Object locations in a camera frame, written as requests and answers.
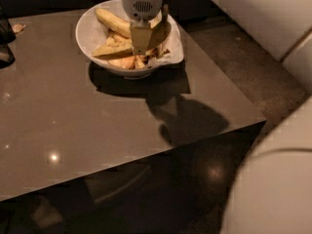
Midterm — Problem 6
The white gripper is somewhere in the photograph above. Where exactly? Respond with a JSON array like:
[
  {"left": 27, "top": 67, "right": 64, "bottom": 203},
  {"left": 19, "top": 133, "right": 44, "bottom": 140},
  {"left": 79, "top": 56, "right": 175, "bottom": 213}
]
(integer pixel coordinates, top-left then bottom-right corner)
[{"left": 122, "top": 0, "right": 163, "bottom": 55}]

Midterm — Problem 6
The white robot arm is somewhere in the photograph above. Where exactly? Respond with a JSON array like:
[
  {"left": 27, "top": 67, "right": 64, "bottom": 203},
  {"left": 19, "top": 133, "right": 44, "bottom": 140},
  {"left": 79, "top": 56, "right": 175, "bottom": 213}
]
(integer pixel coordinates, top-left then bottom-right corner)
[{"left": 170, "top": 0, "right": 312, "bottom": 234}]

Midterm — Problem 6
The white ceramic bowl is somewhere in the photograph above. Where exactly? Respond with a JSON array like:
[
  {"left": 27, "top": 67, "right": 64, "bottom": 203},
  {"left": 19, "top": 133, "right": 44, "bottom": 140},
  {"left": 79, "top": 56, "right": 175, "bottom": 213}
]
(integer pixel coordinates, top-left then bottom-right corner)
[{"left": 75, "top": 0, "right": 161, "bottom": 79}]

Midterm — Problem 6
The small orange fruits pile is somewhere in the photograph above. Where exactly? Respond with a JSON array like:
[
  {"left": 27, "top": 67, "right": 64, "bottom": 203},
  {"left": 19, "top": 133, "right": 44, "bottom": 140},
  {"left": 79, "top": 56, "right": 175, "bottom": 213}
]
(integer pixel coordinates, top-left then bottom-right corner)
[{"left": 105, "top": 29, "right": 171, "bottom": 70}]

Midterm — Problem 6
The white paper liner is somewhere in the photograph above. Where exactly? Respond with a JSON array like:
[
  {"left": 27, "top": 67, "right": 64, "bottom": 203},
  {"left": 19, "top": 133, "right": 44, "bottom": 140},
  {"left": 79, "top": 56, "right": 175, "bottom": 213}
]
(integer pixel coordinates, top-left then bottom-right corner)
[{"left": 146, "top": 5, "right": 184, "bottom": 68}]

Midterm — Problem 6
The small peel scrap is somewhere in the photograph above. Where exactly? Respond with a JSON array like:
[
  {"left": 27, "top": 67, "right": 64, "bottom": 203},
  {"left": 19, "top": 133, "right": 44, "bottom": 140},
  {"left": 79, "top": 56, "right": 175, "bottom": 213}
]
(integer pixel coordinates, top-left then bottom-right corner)
[{"left": 12, "top": 23, "right": 26, "bottom": 34}]

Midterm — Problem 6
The dark object at left edge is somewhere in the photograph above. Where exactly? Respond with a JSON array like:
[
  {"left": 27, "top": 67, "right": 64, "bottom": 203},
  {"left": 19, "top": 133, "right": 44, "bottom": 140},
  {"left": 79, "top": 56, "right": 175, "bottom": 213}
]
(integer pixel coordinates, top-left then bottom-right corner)
[{"left": 0, "top": 5, "right": 16, "bottom": 68}]

